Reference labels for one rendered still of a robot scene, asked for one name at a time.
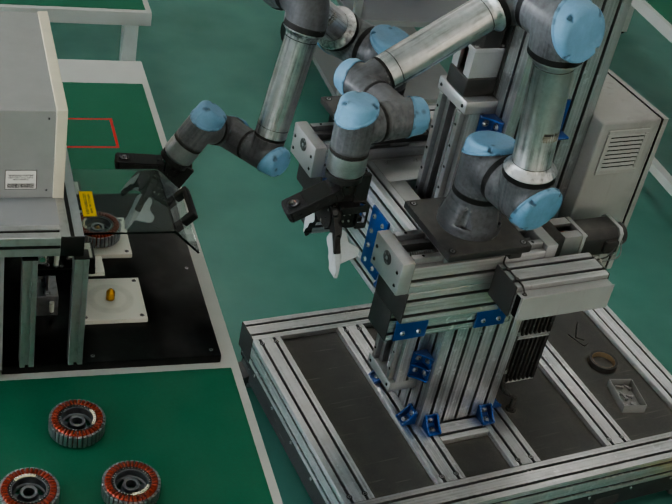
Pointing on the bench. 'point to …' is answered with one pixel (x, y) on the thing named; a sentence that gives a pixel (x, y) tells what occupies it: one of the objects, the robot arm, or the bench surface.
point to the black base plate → (160, 310)
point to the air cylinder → (46, 297)
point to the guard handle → (187, 205)
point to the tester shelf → (42, 224)
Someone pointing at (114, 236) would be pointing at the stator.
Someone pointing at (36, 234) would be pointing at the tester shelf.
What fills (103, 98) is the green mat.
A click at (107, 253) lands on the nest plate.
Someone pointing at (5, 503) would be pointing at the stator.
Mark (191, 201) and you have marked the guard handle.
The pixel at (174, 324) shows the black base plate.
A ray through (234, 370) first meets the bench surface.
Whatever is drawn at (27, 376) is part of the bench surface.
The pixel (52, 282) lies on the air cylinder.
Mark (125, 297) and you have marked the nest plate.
